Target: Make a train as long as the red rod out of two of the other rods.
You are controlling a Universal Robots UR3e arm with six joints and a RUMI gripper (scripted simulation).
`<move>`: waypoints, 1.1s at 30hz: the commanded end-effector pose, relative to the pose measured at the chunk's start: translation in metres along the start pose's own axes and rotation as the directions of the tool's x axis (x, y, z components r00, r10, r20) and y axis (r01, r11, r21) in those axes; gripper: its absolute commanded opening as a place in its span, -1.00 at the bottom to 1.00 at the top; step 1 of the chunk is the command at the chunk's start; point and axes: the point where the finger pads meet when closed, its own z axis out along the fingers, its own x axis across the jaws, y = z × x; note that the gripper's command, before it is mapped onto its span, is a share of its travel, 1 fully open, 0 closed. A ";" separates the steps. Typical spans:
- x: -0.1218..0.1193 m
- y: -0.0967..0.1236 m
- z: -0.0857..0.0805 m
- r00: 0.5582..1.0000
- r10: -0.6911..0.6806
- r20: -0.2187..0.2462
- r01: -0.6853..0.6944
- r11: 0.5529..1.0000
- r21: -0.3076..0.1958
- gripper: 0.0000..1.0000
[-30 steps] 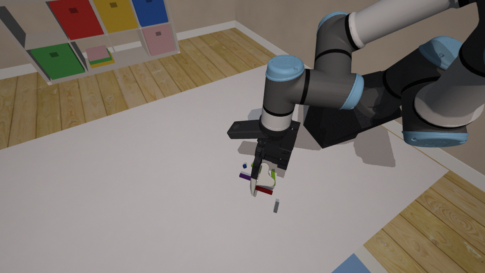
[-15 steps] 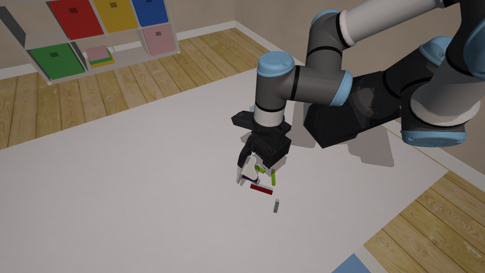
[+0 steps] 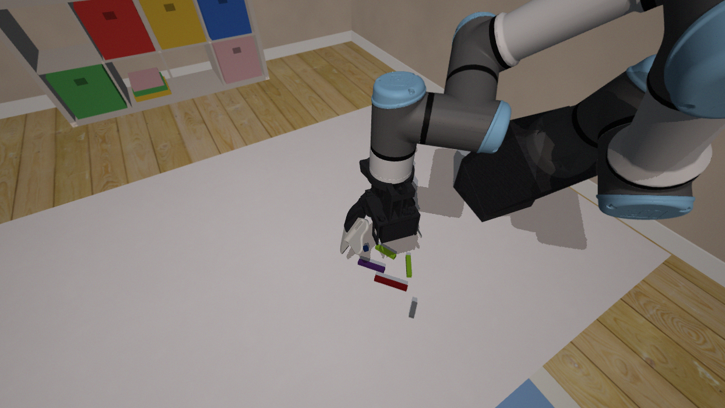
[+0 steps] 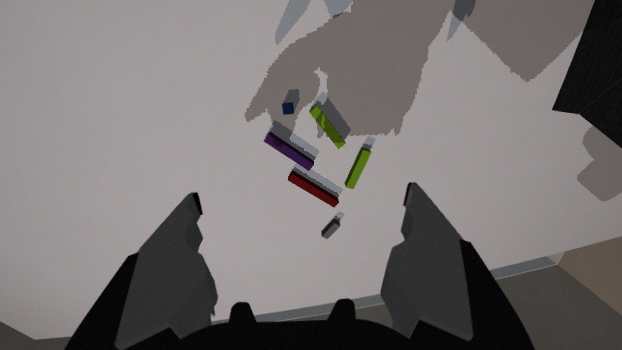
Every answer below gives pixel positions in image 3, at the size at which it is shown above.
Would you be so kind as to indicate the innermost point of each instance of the purple rod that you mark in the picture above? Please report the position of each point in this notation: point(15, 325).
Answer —
point(371, 265)

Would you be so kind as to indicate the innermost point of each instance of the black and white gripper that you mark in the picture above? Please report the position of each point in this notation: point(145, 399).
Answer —
point(392, 223)

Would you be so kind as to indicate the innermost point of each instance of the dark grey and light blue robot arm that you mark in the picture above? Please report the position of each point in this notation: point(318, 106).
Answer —
point(674, 102)

